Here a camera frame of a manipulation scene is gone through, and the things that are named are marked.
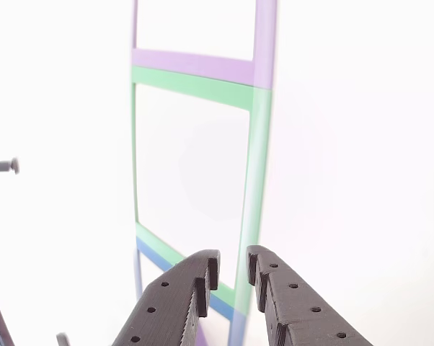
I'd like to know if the blue tape square frame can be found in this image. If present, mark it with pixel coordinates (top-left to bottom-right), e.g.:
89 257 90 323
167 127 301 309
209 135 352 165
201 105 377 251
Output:
133 236 249 346

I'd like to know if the green tape square frame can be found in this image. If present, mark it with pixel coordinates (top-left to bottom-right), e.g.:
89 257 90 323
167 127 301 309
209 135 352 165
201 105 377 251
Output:
130 64 274 314

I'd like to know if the black camera tripod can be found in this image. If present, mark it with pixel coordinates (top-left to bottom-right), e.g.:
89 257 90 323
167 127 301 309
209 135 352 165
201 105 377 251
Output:
0 157 72 346

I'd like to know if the purple tape square frame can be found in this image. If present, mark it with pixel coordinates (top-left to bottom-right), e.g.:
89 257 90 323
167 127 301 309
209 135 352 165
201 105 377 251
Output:
130 0 278 89

